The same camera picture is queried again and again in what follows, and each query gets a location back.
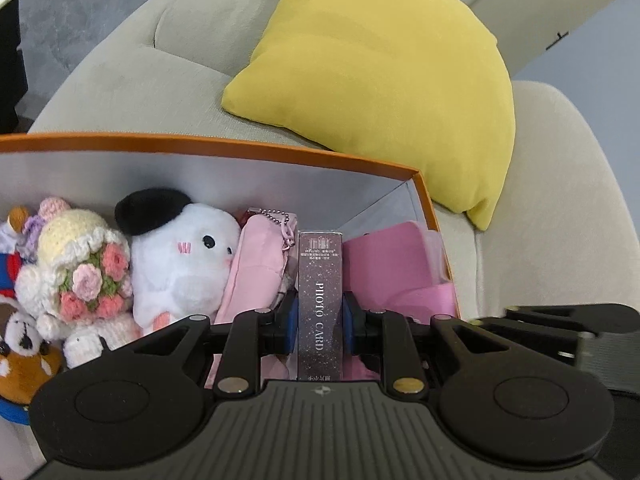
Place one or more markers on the pink fabric pouch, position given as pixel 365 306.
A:
pixel 257 265

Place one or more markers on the crochet lamb doll with bouquet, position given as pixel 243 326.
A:
pixel 75 260

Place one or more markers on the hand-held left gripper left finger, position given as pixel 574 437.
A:
pixel 289 322

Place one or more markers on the yellow pillow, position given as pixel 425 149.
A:
pixel 390 85

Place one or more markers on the white dog plush striped bottom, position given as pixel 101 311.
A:
pixel 185 270

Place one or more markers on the dark purple photo card box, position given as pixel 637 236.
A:
pixel 320 270

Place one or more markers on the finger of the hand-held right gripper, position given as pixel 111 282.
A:
pixel 575 316
pixel 540 340

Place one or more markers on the sailor duck plush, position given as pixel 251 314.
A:
pixel 10 255

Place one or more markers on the orange cardboard box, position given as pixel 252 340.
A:
pixel 200 160

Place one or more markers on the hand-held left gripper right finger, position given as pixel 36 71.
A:
pixel 350 325

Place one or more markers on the pink leather case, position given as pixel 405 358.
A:
pixel 390 265

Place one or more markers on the beige sofa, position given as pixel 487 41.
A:
pixel 150 85

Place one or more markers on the red panda plush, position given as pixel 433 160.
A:
pixel 25 360

